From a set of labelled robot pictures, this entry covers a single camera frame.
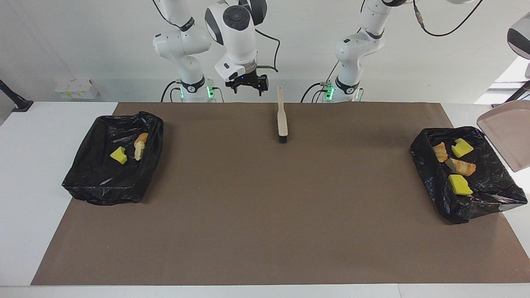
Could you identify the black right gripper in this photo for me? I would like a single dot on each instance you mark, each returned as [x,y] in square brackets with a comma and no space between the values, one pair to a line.
[247,78]

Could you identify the beige hand brush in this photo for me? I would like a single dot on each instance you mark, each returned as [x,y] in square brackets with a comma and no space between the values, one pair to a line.
[282,120]

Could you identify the brown bread roll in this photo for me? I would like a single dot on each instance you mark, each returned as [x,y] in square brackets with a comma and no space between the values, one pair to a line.
[142,138]

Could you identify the striped orange bread piece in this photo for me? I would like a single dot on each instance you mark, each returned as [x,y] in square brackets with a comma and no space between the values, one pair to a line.
[440,152]
[139,152]

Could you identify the yellow sponge piece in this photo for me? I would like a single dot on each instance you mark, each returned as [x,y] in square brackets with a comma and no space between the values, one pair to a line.
[119,155]
[461,147]

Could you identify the pale torn bread chunk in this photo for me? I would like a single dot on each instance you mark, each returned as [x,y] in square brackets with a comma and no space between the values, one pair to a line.
[460,167]

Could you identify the green and yellow sponge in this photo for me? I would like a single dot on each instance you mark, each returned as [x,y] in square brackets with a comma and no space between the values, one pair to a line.
[459,185]

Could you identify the beige plastic dustpan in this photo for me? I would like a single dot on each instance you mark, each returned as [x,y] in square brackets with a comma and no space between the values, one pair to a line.
[509,132]

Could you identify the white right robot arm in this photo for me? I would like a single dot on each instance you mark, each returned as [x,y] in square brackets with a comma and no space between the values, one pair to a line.
[236,37]

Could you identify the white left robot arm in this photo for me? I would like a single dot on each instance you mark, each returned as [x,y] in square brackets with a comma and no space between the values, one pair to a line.
[352,49]

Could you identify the open black bag bin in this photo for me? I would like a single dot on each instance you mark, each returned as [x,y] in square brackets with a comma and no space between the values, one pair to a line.
[103,182]

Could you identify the black bag wrapped bin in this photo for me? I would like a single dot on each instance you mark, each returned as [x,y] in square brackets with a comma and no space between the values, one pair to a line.
[488,194]

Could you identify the brown table mat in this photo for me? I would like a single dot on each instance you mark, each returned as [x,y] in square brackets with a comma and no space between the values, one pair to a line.
[265,231]

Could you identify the white cardboard boxes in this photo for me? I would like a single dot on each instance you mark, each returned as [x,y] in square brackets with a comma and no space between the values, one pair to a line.
[76,89]

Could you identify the black camera stand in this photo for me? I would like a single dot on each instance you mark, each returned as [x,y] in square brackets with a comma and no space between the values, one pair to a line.
[22,105]
[519,93]

